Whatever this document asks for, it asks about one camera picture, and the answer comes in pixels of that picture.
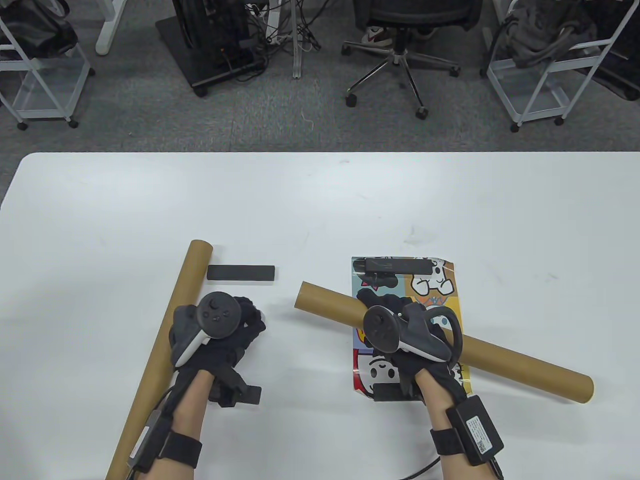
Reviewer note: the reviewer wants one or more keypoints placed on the person's right hand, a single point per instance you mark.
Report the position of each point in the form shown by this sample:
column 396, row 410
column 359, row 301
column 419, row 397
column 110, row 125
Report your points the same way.
column 385, row 300

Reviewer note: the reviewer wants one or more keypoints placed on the person's left hand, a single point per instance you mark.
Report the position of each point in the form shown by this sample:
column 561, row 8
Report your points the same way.
column 245, row 330

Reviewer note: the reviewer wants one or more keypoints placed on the colourful cartoon panel poster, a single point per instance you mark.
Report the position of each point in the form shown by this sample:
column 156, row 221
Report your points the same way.
column 430, row 285

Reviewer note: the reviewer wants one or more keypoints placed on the black bar weight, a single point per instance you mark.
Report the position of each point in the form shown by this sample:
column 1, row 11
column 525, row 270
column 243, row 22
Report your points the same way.
column 395, row 265
column 252, row 395
column 390, row 393
column 240, row 273

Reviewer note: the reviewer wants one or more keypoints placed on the brown cardboard mailing tube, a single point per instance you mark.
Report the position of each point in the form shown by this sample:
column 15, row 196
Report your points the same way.
column 190, row 280
column 525, row 365

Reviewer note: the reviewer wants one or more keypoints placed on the person's left forearm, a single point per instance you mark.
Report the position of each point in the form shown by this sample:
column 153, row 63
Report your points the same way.
column 190, row 410

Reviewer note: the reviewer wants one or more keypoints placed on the person's right forearm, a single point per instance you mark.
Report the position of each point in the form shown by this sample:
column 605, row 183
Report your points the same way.
column 440, row 405

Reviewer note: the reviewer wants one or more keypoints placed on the grey and white hand controller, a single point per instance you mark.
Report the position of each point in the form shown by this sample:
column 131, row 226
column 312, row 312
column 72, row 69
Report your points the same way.
column 382, row 330
column 215, row 315

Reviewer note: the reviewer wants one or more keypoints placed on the black wrist sensor box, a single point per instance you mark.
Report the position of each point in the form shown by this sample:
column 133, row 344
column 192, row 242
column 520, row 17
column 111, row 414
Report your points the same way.
column 147, row 442
column 475, row 430

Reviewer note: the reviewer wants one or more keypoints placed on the black office chair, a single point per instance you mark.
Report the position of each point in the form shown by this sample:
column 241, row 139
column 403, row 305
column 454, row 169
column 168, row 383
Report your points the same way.
column 400, row 55

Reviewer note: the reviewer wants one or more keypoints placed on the white wheeled cart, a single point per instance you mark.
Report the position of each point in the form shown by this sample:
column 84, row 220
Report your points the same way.
column 540, row 100
column 50, row 95

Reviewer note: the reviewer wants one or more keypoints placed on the black wheeled computer stand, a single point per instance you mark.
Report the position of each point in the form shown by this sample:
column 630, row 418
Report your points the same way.
column 210, row 50

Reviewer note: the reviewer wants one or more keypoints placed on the white power strip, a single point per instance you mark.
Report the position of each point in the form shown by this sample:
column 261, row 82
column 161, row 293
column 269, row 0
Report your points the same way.
column 273, row 25

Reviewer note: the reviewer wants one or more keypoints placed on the grey bag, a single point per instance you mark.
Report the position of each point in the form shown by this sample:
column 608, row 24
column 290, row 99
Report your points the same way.
column 540, row 40

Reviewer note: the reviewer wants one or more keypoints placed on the white desk leg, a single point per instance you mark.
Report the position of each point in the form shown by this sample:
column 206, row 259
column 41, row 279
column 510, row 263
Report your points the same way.
column 107, row 35

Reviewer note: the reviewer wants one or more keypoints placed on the black bag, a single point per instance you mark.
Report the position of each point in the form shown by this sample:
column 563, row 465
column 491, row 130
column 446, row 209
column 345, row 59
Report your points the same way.
column 35, row 30

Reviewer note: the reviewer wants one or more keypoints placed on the white upright post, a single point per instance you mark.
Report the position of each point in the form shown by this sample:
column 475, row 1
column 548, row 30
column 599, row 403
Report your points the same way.
column 298, row 60

